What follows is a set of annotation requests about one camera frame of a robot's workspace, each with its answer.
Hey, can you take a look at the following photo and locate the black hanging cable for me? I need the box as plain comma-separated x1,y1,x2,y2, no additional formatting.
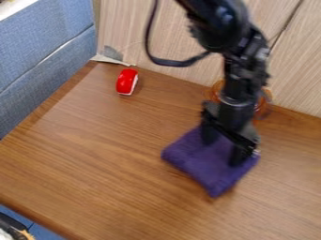
143,0,214,68

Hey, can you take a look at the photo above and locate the thin black cable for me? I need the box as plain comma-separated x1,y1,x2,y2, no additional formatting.
267,0,306,53

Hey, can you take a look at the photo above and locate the red toy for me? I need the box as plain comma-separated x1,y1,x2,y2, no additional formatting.
114,67,141,97

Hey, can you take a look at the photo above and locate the white paper scrap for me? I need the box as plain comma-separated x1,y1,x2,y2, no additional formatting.
88,45,138,68

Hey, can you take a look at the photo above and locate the purple cloth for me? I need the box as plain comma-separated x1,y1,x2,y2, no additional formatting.
159,126,263,199

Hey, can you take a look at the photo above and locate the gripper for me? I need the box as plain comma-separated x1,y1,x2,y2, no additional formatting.
200,96,264,168

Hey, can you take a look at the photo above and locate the orange clear cup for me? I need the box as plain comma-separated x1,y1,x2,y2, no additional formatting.
206,79,276,122

